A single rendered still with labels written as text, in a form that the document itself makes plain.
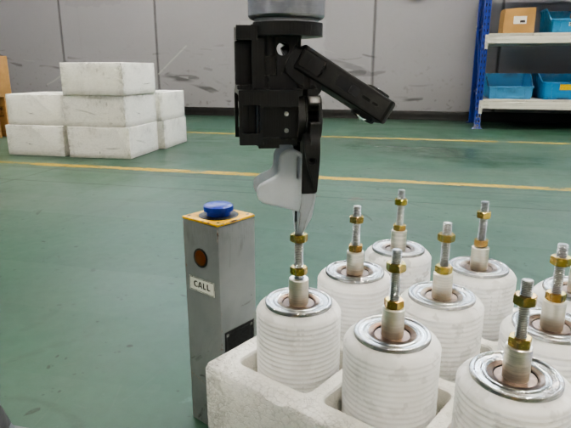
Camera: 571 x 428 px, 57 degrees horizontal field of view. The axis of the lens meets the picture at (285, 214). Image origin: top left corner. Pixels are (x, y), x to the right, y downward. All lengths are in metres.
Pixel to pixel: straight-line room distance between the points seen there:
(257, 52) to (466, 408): 0.37
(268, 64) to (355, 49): 5.20
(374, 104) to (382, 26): 5.17
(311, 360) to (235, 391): 0.09
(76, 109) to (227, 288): 2.71
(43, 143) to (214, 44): 3.03
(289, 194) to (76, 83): 2.84
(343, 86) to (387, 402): 0.31
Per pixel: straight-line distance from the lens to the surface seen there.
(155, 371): 0.98
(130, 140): 3.20
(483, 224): 0.73
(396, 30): 5.70
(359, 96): 0.55
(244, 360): 0.65
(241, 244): 0.72
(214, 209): 0.70
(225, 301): 0.72
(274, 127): 0.52
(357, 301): 0.66
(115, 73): 3.19
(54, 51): 7.07
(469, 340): 0.63
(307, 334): 0.57
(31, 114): 3.55
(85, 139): 3.33
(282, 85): 0.54
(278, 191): 0.54
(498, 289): 0.72
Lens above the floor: 0.51
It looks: 15 degrees down
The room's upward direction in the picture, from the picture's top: straight up
